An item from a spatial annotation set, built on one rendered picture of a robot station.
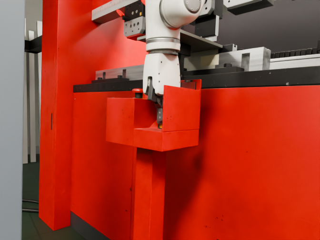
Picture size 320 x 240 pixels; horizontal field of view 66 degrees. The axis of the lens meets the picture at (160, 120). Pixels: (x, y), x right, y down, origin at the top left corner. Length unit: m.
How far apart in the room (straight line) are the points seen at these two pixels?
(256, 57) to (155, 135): 0.48
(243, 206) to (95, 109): 0.89
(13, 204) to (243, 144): 0.58
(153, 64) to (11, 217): 0.40
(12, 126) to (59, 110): 1.12
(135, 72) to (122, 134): 0.69
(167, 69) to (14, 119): 0.34
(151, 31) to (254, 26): 1.00
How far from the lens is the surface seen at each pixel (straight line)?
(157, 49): 0.61
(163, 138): 0.56
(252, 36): 1.54
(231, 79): 0.79
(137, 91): 0.68
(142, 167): 0.68
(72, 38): 1.65
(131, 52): 1.87
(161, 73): 0.59
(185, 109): 0.62
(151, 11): 0.62
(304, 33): 1.44
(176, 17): 0.57
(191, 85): 0.70
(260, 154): 0.75
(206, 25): 1.07
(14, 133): 0.47
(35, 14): 4.27
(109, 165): 1.27
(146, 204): 0.69
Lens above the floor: 0.76
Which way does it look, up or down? 3 degrees down
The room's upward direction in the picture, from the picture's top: 2 degrees clockwise
